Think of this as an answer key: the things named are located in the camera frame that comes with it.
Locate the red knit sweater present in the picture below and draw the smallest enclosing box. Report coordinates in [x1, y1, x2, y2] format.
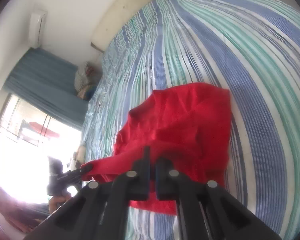
[80, 82, 233, 216]

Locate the pile of clothes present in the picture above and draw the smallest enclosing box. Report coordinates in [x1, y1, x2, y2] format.
[74, 62, 102, 101]

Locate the person's left hand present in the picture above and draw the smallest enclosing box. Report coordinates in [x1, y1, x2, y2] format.
[48, 192, 71, 214]

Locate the patterned cushion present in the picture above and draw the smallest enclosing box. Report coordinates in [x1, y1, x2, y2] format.
[73, 145, 86, 169]

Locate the red hanging laundry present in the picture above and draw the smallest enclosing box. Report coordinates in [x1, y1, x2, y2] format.
[29, 122, 59, 138]

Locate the teal curtain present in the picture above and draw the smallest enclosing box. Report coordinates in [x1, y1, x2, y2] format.
[4, 48, 88, 130]

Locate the white air conditioner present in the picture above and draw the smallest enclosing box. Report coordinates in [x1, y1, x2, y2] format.
[28, 10, 47, 48]

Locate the striped blue green bedspread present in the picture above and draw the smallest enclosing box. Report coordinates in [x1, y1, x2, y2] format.
[82, 0, 300, 239]

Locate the cream padded headboard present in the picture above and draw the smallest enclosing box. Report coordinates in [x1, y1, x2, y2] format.
[91, 0, 152, 53]

